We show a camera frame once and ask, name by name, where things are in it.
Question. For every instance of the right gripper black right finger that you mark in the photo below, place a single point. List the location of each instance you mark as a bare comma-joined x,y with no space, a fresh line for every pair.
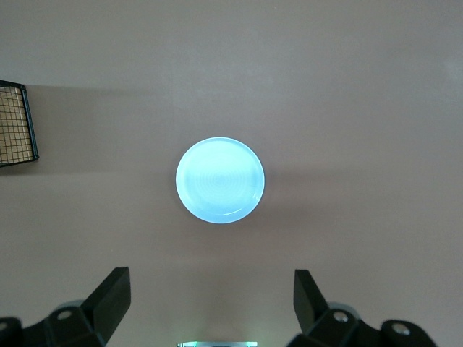
307,307

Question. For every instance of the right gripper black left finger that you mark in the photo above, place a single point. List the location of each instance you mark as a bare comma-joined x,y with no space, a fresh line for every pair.
105,307

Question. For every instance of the light blue round plate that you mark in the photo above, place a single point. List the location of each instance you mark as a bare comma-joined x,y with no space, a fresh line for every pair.
220,180

